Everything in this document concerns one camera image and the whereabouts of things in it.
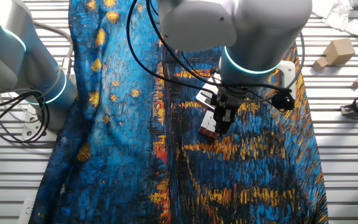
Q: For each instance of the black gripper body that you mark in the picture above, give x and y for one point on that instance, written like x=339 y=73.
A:
x=228 y=102

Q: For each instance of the large wooden block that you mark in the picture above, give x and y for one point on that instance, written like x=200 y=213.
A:
x=339 y=51

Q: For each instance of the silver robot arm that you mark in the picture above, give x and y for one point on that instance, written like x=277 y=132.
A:
x=259 y=31

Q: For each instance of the small wooden block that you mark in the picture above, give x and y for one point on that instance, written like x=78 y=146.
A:
x=320 y=63

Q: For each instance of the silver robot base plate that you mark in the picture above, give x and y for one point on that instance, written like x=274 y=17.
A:
x=31 y=130

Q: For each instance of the white plastic piece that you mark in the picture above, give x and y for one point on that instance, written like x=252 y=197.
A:
x=26 y=211

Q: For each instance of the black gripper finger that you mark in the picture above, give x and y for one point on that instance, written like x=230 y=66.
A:
x=218 y=124
x=229 y=123

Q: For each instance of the rubik's cube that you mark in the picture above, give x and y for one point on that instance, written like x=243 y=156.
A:
x=207 y=124

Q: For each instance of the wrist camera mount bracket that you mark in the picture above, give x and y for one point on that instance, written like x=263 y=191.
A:
x=287 y=77

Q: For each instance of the blue starry painting cloth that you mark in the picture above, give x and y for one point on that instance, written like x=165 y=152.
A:
x=120 y=140

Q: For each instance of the silver digital scale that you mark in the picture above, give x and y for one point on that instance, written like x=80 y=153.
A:
x=204 y=95

